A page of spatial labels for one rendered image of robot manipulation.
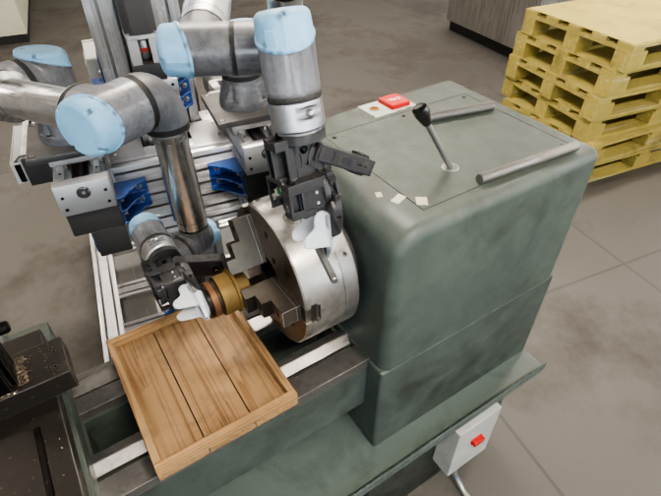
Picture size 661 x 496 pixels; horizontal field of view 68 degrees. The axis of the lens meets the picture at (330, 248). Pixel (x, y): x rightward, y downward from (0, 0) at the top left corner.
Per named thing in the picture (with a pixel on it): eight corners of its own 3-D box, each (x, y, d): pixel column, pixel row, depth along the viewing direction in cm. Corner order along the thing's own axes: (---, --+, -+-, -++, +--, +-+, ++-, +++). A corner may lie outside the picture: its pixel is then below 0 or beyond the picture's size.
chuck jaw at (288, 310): (287, 268, 102) (318, 300, 94) (289, 285, 105) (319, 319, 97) (238, 288, 98) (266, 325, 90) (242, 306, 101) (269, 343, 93)
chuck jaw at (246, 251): (272, 255, 108) (254, 203, 105) (280, 256, 103) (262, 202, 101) (225, 274, 103) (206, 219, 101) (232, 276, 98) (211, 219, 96)
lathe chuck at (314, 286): (270, 254, 128) (272, 160, 104) (334, 349, 113) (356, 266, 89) (238, 267, 124) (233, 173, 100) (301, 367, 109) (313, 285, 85)
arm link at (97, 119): (25, 103, 128) (167, 135, 102) (-34, 125, 118) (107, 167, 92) (1, 55, 120) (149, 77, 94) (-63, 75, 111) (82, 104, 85)
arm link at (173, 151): (153, 54, 107) (199, 233, 138) (111, 70, 100) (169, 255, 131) (192, 62, 102) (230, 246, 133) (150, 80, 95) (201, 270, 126)
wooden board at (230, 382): (228, 300, 128) (226, 289, 126) (298, 403, 105) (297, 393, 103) (110, 351, 116) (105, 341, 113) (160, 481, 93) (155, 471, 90)
